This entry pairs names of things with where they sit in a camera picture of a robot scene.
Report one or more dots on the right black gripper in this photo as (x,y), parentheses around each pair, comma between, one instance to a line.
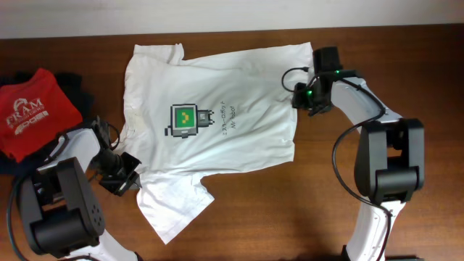
(302,96)

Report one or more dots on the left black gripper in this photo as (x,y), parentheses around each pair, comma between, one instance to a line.
(123,174)

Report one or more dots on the white t-shirt with robot print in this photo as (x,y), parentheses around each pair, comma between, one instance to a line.
(186,119)

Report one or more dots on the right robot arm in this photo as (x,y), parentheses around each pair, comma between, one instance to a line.
(390,159)

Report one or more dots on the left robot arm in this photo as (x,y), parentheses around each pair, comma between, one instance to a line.
(60,213)

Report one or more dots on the dark navy folded garment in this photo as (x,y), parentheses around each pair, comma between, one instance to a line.
(70,84)

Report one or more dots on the red folded printed t-shirt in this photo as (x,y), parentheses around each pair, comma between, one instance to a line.
(33,113)

